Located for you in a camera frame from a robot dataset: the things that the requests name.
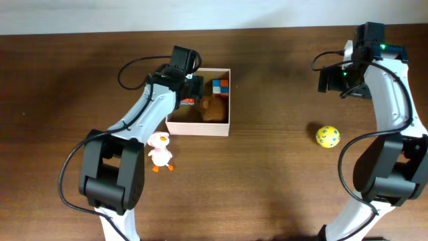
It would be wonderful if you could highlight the colourful puzzle cube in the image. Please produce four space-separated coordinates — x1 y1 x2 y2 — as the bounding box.
212 79 229 98

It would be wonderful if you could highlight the white cardboard box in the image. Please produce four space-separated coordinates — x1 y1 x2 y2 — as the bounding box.
165 68 231 136

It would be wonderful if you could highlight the brown plush toy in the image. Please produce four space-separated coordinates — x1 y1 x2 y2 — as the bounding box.
199 96 227 122

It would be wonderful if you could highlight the white pink duck toy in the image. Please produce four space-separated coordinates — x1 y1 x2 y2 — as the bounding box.
147 131 174 173

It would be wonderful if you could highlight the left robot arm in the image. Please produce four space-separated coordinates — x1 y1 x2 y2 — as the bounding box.
79 46 203 240

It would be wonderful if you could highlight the red grey toy truck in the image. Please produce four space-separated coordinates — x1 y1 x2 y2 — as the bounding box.
180 98 195 106

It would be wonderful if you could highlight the yellow letter ball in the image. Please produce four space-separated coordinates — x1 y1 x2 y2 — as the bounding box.
316 126 340 148

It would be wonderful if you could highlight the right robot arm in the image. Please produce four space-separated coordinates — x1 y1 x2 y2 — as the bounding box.
317 22 427 240

